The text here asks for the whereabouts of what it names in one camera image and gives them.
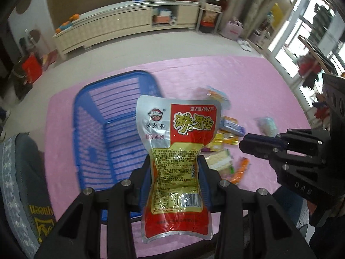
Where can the clear blue bread bag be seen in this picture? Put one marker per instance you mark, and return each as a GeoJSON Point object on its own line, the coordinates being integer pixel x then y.
{"type": "Point", "coordinates": [211, 93]}

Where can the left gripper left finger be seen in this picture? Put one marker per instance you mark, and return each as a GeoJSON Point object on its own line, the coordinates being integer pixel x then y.
{"type": "Point", "coordinates": [77, 232]}

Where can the orange snack stick packet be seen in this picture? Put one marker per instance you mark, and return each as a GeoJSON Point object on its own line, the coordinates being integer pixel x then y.
{"type": "Point", "coordinates": [241, 169]}

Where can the white metal shelf rack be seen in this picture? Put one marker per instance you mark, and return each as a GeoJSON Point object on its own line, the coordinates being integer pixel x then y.
{"type": "Point", "coordinates": [210, 15]}

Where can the purple yellow chips bag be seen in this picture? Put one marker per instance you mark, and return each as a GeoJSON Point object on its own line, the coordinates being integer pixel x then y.
{"type": "Point", "coordinates": [220, 140]}

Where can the red silver snack pouch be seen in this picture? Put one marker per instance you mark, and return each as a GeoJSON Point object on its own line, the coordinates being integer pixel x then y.
{"type": "Point", "coordinates": [174, 131]}

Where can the pink shopping bag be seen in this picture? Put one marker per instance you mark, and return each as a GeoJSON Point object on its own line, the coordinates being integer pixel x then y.
{"type": "Point", "coordinates": [232, 30]}

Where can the green cracker pack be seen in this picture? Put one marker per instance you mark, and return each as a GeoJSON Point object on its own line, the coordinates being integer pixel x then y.
{"type": "Point", "coordinates": [221, 161]}

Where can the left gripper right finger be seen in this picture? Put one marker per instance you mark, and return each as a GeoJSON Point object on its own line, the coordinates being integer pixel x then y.
{"type": "Point", "coordinates": [252, 224]}

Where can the white slippers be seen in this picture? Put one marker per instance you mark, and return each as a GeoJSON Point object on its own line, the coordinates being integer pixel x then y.
{"type": "Point", "coordinates": [244, 45]}

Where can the grey chair with cover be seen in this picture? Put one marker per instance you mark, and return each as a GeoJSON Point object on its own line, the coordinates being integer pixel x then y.
{"type": "Point", "coordinates": [27, 216]}

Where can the light blue round snack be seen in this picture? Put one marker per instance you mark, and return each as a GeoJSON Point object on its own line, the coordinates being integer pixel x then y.
{"type": "Point", "coordinates": [267, 126]}

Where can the cream TV cabinet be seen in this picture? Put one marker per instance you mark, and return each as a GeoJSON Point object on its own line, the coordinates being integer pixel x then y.
{"type": "Point", "coordinates": [125, 19]}

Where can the oranges on cabinet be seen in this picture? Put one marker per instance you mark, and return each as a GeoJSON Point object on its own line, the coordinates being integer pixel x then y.
{"type": "Point", "coordinates": [68, 23]}

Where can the red bag on floor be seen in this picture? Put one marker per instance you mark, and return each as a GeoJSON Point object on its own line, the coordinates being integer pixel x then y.
{"type": "Point", "coordinates": [32, 68]}

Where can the blue plastic basket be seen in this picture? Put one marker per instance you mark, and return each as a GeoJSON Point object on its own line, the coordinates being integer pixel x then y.
{"type": "Point", "coordinates": [106, 144]}

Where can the wooden clothes rack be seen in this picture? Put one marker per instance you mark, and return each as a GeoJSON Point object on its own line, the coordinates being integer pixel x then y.
{"type": "Point", "coordinates": [312, 64]}

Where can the pink quilted tablecloth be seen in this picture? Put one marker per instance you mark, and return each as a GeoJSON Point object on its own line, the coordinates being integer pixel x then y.
{"type": "Point", "coordinates": [253, 85]}

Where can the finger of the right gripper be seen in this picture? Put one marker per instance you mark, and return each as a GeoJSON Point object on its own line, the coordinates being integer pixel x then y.
{"type": "Point", "coordinates": [264, 147]}

